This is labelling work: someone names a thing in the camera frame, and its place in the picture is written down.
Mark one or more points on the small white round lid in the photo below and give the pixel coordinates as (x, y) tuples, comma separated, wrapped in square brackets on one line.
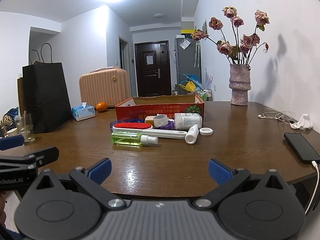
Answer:
[(206, 131)]

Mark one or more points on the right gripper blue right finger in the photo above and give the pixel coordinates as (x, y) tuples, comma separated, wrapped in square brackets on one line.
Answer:
[(228, 181)]

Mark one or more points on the pink ribbed suitcase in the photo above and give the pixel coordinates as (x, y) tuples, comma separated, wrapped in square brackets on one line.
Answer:
[(110, 85)]

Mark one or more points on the blue rimmed round mirror lid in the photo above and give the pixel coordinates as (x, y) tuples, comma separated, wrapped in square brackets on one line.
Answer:
[(120, 122)]

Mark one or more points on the large white labelled jar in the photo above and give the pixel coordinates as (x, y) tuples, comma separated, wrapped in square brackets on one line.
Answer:
[(185, 121)]

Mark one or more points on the blue tissue box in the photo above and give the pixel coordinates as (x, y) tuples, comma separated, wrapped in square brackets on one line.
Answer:
[(83, 112)]

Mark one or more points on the purple ribbed cap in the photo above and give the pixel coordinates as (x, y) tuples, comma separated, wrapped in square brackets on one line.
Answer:
[(169, 126)]

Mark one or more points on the red cardboard box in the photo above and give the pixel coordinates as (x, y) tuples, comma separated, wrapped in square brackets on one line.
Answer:
[(140, 107)]

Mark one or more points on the black smartphone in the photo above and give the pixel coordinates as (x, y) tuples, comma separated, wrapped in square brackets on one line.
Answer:
[(302, 148)]

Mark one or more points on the crumpled white tissue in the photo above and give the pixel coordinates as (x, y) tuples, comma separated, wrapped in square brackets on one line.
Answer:
[(303, 123)]

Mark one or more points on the white tape roll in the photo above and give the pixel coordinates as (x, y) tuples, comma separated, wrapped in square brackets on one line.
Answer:
[(160, 120)]

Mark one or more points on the wire storage rack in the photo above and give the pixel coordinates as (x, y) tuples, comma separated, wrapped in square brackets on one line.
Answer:
[(204, 94)]

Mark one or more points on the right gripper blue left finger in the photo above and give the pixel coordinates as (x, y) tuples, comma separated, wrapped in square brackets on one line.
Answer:
[(88, 181)]

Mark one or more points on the grey refrigerator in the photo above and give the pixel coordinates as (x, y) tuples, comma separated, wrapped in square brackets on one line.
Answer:
[(187, 53)]

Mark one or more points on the green spray bottle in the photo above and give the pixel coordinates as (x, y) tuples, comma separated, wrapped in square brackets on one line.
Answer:
[(132, 139)]

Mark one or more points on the black paper bag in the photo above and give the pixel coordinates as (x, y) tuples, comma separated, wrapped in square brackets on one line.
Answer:
[(45, 95)]

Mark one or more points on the dark brown entrance door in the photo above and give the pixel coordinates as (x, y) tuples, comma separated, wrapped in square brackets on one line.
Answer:
[(153, 68)]

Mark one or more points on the pink textured vase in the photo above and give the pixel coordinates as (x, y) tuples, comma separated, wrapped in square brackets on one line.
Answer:
[(239, 83)]

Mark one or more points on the small white spray bottle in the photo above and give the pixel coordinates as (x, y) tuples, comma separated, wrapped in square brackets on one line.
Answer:
[(192, 134)]

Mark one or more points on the orange fruit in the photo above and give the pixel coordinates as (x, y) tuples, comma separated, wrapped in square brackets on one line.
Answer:
[(101, 107)]

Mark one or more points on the clear drinking glass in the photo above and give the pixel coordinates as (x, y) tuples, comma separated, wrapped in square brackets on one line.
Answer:
[(24, 125)]

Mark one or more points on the cream wall plug charger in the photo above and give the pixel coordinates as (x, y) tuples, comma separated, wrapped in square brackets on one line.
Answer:
[(149, 120)]

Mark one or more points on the yellow watering can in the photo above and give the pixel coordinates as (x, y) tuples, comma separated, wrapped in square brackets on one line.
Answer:
[(189, 87)]

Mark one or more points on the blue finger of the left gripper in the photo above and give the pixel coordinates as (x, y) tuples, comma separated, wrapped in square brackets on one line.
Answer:
[(40, 158), (11, 142)]

